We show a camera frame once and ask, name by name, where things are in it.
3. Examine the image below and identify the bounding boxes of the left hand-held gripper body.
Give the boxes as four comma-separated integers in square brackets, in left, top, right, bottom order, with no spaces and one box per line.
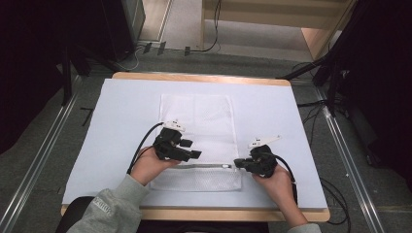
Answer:
[153,118,192,163]

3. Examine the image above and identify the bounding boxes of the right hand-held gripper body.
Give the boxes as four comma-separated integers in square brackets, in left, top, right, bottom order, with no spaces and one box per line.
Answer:
[244,134,283,179]

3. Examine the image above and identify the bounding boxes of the white mesh laundry bag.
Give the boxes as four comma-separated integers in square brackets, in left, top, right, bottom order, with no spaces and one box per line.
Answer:
[149,93,244,193]

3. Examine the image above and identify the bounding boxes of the person's right hand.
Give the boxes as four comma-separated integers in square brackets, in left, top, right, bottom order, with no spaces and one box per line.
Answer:
[252,164,298,209]

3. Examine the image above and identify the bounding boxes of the person's left hand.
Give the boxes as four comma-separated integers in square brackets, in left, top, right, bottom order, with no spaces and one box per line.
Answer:
[129,146,181,187]

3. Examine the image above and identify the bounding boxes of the white table mat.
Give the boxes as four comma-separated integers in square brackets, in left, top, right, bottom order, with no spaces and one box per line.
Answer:
[61,78,328,210]

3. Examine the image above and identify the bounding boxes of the wooden table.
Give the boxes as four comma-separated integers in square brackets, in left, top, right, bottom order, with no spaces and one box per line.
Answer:
[60,71,331,223]

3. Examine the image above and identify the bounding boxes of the black metal stand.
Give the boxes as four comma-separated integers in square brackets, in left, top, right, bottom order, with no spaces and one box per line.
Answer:
[59,38,98,107]
[276,0,361,117]

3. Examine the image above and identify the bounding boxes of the black chair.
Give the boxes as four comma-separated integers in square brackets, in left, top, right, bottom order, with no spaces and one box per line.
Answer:
[53,195,97,233]

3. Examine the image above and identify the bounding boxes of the dark cabinet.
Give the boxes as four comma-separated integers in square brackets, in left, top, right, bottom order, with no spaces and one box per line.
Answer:
[100,0,147,63]

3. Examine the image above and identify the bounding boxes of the black curtain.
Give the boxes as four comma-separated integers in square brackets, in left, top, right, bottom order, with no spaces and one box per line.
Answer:
[336,0,412,192]
[0,0,110,155]

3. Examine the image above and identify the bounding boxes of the light wooden shelf unit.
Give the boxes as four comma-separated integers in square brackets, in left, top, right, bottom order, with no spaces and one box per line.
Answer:
[200,0,358,61]

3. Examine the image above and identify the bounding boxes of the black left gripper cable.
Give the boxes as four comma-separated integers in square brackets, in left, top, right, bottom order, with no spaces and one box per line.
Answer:
[126,121,165,176]

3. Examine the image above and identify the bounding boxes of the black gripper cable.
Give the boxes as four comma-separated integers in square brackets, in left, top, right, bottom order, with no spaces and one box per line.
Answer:
[126,121,165,176]
[273,152,299,206]

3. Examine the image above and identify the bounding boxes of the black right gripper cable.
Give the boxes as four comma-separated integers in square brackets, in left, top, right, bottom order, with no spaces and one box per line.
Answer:
[273,152,299,206]

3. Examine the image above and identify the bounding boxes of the black floor cables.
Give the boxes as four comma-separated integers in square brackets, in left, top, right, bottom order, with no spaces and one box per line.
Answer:
[291,61,328,145]

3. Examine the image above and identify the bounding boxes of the black floor cable loop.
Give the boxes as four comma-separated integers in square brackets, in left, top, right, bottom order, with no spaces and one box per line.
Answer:
[320,176,353,226]

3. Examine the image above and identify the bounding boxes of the white floor cable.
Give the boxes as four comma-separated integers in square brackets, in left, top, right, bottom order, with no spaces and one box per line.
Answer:
[119,46,146,72]

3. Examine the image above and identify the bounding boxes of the aluminium floor rail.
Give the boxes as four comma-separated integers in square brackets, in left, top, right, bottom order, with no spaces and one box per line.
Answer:
[0,75,82,233]
[314,86,387,233]

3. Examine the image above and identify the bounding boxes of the black hanging cable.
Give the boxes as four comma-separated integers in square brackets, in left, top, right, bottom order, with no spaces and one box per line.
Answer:
[189,0,223,53]

